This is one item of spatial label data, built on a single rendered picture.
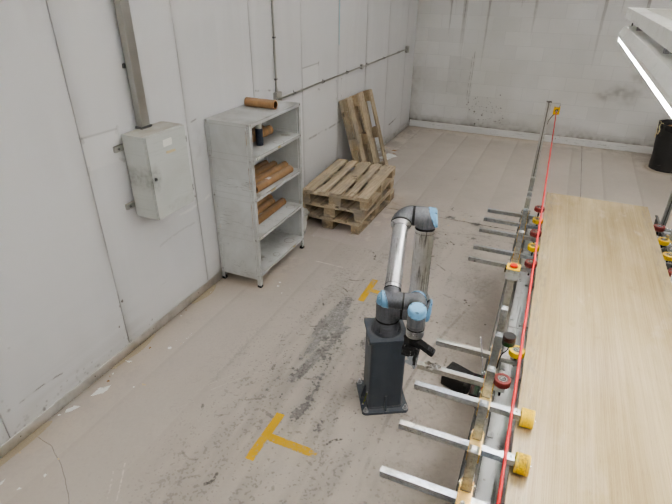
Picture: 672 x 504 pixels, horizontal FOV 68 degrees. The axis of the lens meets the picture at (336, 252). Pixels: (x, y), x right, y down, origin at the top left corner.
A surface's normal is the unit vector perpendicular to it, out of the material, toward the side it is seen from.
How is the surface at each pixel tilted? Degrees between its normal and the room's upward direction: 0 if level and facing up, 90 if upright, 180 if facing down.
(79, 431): 0
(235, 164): 90
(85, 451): 0
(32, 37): 90
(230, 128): 90
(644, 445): 0
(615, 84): 90
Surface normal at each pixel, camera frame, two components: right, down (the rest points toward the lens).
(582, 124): -0.40, 0.44
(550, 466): 0.01, -0.88
